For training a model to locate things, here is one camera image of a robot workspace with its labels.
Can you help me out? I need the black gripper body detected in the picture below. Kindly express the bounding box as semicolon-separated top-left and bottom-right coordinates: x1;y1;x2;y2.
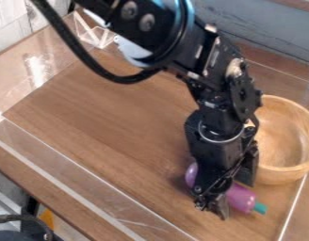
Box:
184;110;258;211

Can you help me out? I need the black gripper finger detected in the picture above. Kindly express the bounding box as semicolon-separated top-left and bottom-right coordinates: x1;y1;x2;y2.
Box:
235;146;259;186
208;194;231;220

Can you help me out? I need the purple toy eggplant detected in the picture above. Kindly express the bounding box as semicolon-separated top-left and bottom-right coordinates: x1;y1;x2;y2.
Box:
186;162;268;215

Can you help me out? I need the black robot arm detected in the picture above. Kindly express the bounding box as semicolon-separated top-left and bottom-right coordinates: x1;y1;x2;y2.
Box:
78;0;263;219

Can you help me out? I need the brown wooden bowl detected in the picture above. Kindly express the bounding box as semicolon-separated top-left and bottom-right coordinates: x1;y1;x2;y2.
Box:
256;95;309;185

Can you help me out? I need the clear acrylic front wall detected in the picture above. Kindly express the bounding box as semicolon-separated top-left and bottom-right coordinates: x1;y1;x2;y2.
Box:
0;117;198;241

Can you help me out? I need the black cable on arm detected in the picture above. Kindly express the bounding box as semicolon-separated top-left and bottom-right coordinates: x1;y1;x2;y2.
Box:
30;0;163;85

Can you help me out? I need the clear acrylic corner bracket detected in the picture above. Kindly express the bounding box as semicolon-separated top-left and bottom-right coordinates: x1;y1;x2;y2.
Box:
75;9;116;49

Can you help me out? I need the black clamp with cable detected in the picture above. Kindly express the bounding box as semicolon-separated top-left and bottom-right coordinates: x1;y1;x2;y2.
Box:
0;215;55;241

